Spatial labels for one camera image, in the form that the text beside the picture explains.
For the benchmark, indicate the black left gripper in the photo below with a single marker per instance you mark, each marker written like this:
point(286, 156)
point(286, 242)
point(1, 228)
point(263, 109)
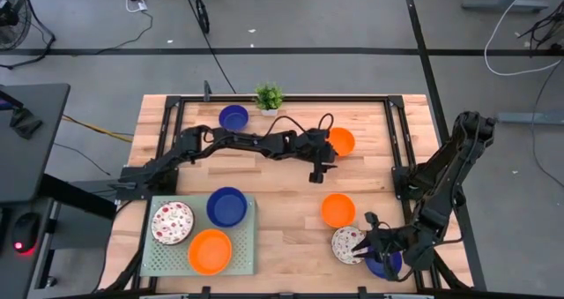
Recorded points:
point(321, 147)

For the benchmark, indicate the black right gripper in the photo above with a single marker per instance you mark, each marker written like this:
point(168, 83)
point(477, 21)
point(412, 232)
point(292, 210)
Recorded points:
point(390, 246)

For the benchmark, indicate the small floral ceramic bowl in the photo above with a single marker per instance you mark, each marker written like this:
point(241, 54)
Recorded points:
point(343, 244)

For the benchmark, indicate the small orange plastic bowl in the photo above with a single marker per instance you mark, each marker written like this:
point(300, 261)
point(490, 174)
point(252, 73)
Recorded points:
point(343, 142)

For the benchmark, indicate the large blue-purple plastic bowl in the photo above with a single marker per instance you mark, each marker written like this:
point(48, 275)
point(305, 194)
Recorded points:
point(227, 207)

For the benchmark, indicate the large orange plastic bowl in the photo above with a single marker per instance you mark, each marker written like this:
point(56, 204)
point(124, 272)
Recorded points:
point(210, 251)

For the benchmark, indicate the large floral ceramic bowl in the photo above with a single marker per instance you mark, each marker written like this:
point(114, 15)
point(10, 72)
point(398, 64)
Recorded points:
point(172, 223)

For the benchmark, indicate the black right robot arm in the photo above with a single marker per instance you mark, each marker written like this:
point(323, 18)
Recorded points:
point(445, 175)

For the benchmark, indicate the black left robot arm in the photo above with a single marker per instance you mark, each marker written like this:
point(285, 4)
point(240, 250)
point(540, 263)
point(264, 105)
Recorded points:
point(247, 142)

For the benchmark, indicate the medium blue-purple plastic bowl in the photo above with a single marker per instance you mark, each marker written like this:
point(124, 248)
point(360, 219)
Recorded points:
point(374, 269)

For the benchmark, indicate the medium orange plastic bowl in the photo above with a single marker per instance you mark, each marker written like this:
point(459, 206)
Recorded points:
point(338, 210)

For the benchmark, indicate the green plant in white pot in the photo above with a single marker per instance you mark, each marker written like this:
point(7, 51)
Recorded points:
point(269, 97)

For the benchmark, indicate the small blue-purple plastic bowl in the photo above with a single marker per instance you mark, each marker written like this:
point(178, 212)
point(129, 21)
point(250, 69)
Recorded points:
point(233, 118)

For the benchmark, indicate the green perforated metal shelf riser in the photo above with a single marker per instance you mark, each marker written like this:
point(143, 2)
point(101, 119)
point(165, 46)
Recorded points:
point(240, 263)

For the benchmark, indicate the black office desk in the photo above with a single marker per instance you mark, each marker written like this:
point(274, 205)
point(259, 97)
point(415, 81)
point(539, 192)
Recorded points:
point(35, 158)

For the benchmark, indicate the black computer mouse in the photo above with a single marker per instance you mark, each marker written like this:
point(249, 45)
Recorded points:
point(26, 228)

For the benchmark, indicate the black desk device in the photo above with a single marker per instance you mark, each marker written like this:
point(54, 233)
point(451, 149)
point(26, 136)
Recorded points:
point(24, 122)

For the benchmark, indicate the black floor fan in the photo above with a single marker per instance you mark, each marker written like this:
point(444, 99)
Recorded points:
point(5, 16)

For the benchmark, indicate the black metal table frame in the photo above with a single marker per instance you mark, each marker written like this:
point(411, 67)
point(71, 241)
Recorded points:
point(330, 99)

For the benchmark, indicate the black clamp post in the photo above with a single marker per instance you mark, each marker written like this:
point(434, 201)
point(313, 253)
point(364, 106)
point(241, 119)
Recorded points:
point(207, 91)

